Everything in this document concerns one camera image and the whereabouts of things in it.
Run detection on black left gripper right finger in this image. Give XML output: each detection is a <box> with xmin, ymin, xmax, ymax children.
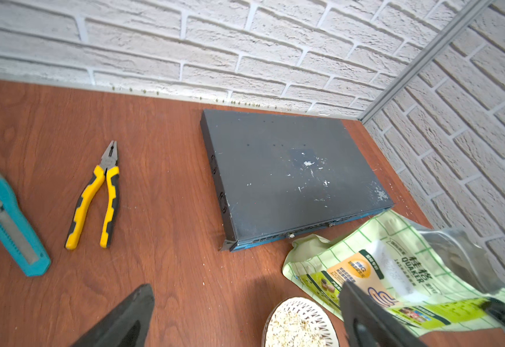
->
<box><xmin>339</xmin><ymin>282</ymin><xmax>425</xmax><ymax>347</ymax></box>

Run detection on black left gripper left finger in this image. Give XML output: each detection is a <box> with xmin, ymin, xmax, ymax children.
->
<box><xmin>72</xmin><ymin>283</ymin><xmax>155</xmax><ymax>347</ymax></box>

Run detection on green oats bag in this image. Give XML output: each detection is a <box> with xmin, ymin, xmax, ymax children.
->
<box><xmin>282</xmin><ymin>211</ymin><xmax>505</xmax><ymax>337</ymax></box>

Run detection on yellow black pliers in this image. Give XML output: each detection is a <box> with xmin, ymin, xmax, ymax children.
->
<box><xmin>64</xmin><ymin>139</ymin><xmax>121</xmax><ymax>251</ymax></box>

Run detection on teal utility knife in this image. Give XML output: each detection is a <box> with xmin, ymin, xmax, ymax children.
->
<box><xmin>0</xmin><ymin>173</ymin><xmax>51</xmax><ymax>277</ymax></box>

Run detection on dark grey network switch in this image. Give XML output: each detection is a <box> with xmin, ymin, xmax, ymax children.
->
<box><xmin>200</xmin><ymin>109</ymin><xmax>394</xmax><ymax>252</ymax></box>

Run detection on aluminium right corner post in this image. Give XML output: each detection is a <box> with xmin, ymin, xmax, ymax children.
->
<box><xmin>358</xmin><ymin>0</ymin><xmax>493</xmax><ymax>124</ymax></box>

